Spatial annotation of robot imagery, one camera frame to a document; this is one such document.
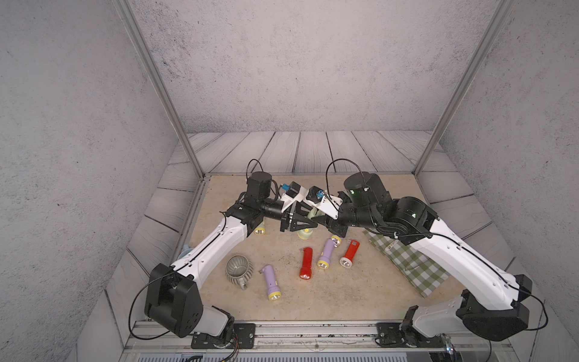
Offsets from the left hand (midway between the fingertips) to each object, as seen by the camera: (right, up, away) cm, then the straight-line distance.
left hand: (317, 222), depth 65 cm
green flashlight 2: (-21, -7, +31) cm, 38 cm away
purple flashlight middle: (+4, -18, +22) cm, 29 cm away
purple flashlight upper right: (+11, -12, +28) cm, 33 cm away
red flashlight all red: (-2, -19, +20) cm, 28 cm away
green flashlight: (-3, -4, +3) cm, 6 cm away
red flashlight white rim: (+13, -18, +22) cm, 31 cm away
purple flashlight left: (-14, -26, +14) cm, 33 cm away
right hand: (0, +3, -3) cm, 5 cm away
